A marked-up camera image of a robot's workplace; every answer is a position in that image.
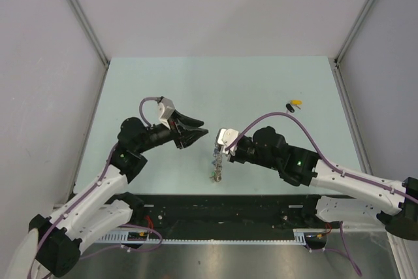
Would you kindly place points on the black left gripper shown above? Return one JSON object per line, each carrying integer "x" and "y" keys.
{"x": 186, "y": 136}

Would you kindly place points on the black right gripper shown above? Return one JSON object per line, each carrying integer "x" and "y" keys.
{"x": 236, "y": 158}

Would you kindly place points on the metal disc keyring organizer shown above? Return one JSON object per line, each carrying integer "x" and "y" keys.
{"x": 217, "y": 163}

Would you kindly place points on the black solid tag key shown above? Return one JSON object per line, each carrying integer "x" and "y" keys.
{"x": 289, "y": 108}

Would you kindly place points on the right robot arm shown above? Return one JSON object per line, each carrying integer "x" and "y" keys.
{"x": 368, "y": 199}

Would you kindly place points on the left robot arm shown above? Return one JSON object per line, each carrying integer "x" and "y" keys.
{"x": 67, "y": 232}

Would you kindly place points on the yellow tag key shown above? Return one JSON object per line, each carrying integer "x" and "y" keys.
{"x": 295, "y": 102}

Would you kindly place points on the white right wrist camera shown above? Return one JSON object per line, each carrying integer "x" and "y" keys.
{"x": 224, "y": 141}

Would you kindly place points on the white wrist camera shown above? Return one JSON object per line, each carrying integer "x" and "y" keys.
{"x": 166, "y": 109}
{"x": 224, "y": 141}

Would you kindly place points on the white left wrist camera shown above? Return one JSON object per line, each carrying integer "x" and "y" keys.
{"x": 166, "y": 109}

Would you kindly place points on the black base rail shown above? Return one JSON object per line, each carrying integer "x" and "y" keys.
{"x": 229, "y": 217}

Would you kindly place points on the white slotted cable duct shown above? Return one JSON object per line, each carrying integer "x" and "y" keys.
{"x": 298, "y": 237}

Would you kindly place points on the aluminium frame post left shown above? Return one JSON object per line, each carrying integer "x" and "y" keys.
{"x": 88, "y": 30}

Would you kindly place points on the aluminium frame post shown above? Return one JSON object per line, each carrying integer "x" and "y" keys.
{"x": 355, "y": 28}
{"x": 88, "y": 30}

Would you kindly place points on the aluminium frame post right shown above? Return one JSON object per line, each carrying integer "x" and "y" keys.
{"x": 355, "y": 28}

